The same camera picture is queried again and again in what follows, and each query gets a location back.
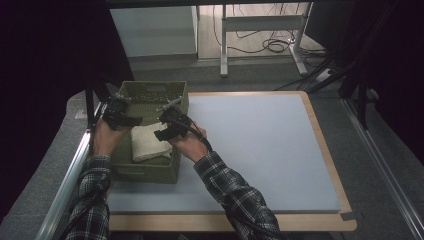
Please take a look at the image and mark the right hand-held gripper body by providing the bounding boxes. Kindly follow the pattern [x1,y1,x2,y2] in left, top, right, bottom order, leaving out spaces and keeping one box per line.
[155,96,193,138]

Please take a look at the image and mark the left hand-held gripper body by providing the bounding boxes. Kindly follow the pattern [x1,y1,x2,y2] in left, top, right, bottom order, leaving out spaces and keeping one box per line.
[102,94,133,131]

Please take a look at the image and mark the cream towel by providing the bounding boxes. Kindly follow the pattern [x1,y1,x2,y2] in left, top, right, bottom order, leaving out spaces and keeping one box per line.
[130,122,174,163]

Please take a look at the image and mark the green woven basket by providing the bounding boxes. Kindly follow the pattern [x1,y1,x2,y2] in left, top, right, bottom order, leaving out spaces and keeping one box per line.
[108,80,190,184]

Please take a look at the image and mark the person's right hand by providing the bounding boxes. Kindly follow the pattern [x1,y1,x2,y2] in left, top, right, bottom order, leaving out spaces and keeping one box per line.
[168,126,209,164]

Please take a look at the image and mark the person's left hand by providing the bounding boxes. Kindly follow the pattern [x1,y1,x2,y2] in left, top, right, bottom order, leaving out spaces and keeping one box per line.
[92,119,133,157]

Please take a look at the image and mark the black metal stand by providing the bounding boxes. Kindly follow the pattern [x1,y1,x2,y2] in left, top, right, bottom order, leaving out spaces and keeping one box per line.
[84,76,114,131]

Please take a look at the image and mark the dark curtain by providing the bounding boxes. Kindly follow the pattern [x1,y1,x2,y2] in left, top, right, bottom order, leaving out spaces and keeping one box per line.
[306,0,424,163]
[0,0,134,223]

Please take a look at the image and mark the white cabinet panel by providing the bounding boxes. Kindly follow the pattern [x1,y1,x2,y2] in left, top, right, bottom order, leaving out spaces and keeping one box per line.
[109,5,199,61]

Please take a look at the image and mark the light blue foam mat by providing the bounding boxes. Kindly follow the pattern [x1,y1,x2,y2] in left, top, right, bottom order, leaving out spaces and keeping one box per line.
[107,93,342,214]

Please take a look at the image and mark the white power strip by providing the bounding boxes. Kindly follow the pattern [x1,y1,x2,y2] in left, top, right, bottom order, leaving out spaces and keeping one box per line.
[314,68,335,83]

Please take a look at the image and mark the black tripod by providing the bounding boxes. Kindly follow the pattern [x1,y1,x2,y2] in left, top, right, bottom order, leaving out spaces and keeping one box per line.
[308,49,379,131]

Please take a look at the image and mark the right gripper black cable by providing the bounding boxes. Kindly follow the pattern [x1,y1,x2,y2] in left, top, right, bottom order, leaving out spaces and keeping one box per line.
[173,117,214,153]

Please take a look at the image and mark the aluminium rail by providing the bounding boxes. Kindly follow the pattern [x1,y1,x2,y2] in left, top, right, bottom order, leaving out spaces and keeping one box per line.
[34,101,109,240]
[341,98,424,239]

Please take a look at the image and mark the black floor cables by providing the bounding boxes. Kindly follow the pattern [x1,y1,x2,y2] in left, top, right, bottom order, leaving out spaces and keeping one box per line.
[213,3,328,68]

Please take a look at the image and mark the white metal desk frame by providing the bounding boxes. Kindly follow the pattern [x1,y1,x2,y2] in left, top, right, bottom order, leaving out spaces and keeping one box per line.
[219,3,309,78]

